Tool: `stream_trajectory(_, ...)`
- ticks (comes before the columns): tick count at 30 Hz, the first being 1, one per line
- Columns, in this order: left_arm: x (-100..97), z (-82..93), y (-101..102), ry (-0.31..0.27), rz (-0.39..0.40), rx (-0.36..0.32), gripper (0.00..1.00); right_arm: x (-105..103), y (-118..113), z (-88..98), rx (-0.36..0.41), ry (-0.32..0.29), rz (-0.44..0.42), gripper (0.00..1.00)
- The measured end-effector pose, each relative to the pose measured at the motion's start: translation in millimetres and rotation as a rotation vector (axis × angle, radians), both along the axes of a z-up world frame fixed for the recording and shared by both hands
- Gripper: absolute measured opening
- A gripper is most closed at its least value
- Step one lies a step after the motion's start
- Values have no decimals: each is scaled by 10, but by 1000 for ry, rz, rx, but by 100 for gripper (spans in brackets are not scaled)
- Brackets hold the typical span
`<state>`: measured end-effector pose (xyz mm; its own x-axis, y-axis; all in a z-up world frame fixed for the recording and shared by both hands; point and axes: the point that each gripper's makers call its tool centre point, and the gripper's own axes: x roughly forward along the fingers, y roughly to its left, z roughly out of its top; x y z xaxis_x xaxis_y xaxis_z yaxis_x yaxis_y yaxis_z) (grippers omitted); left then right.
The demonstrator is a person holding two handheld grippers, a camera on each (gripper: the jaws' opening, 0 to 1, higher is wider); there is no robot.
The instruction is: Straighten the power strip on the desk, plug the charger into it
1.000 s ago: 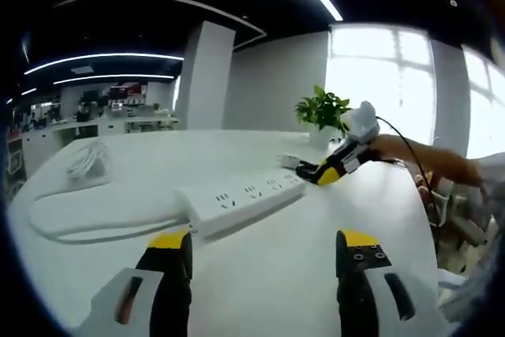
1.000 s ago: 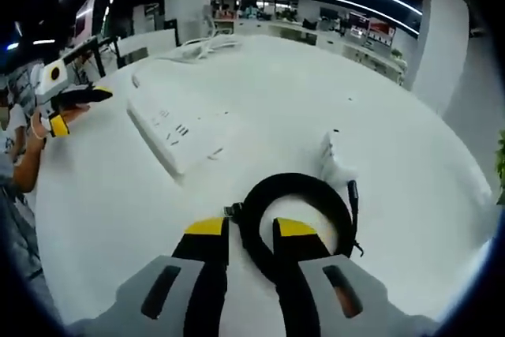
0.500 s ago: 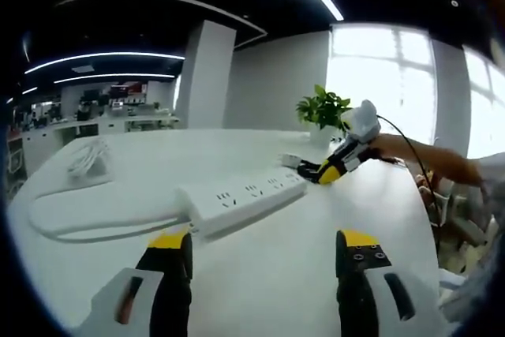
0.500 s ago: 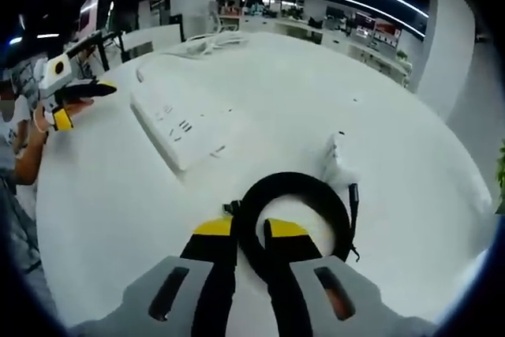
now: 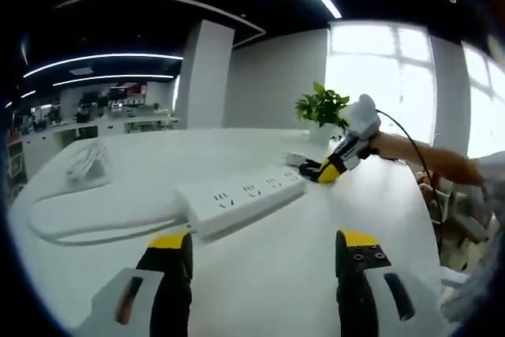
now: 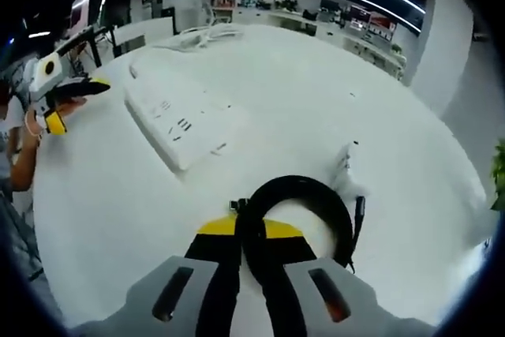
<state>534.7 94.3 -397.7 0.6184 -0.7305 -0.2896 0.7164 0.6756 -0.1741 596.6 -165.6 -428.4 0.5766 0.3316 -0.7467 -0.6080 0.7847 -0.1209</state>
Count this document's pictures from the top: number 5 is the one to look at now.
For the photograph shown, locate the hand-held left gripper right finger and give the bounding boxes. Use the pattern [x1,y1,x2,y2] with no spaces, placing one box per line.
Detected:
[335,229,455,337]

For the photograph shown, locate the small white plug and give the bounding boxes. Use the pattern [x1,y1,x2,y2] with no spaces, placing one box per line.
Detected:
[282,150,307,167]

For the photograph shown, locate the white power strip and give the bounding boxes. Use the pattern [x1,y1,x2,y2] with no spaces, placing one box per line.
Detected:
[172,167,308,242]

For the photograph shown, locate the long white background counter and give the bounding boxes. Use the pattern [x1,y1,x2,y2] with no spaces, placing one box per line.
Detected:
[15,114,181,164]

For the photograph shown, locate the green potted plant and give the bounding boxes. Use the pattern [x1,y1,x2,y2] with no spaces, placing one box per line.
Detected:
[294,81,351,145]

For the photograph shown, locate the white desk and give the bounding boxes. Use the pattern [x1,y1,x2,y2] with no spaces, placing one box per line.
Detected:
[7,126,443,337]

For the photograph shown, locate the white office chair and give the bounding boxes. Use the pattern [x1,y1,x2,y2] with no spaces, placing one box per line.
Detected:
[417,170,494,244]

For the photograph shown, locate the black charger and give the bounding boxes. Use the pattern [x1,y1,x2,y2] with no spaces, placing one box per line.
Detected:
[297,158,329,182]

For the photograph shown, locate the person's grey shirt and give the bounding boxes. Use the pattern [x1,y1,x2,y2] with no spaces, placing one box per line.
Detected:
[440,151,505,328]

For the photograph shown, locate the coiled white cable bundle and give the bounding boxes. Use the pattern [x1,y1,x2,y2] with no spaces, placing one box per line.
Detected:
[64,138,112,187]

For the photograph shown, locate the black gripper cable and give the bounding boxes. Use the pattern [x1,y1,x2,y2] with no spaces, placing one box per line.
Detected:
[374,107,447,224]

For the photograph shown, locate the bright window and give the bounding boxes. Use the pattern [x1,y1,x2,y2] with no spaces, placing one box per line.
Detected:
[324,21,439,144]

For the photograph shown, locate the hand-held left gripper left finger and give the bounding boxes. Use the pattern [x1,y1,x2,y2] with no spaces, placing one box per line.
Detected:
[73,230,194,337]

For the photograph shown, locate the white power strip cable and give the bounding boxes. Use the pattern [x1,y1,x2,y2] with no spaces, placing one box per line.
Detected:
[28,189,191,246]

